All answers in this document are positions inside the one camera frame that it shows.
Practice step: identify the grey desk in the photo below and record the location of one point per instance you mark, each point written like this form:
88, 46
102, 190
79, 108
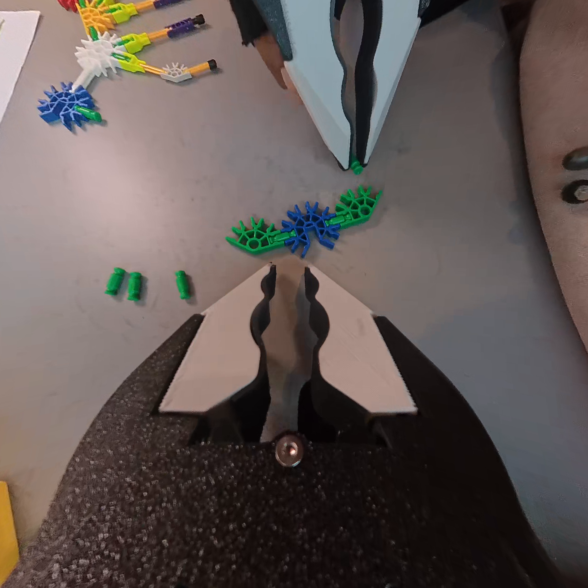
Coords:
436, 275

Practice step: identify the blue snowflake connector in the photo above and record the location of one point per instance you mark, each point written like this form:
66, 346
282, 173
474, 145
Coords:
64, 103
308, 225

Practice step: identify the green fan connector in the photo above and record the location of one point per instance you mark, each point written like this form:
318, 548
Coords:
264, 239
349, 206

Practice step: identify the person's right hand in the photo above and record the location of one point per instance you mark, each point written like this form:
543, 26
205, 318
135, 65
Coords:
273, 59

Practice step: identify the person's beige jacket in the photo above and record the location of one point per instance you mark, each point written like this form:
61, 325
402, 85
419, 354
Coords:
551, 115

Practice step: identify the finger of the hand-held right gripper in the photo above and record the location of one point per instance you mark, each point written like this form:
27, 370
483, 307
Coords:
395, 55
312, 69

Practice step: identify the white instruction sheet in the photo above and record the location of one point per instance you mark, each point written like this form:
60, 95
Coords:
16, 55

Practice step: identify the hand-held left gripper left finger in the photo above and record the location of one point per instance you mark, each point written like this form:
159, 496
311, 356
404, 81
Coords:
216, 367

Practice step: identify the multicoloured construction toy model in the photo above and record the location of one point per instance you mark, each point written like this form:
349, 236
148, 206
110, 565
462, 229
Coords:
99, 55

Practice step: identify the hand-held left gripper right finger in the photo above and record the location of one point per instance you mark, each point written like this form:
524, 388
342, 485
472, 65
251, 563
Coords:
367, 367

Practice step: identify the yellow plastic bin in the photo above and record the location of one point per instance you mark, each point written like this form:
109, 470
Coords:
8, 528

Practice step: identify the green short rod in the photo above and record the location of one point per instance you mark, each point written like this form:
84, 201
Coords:
356, 168
182, 285
336, 221
114, 281
88, 113
281, 237
134, 286

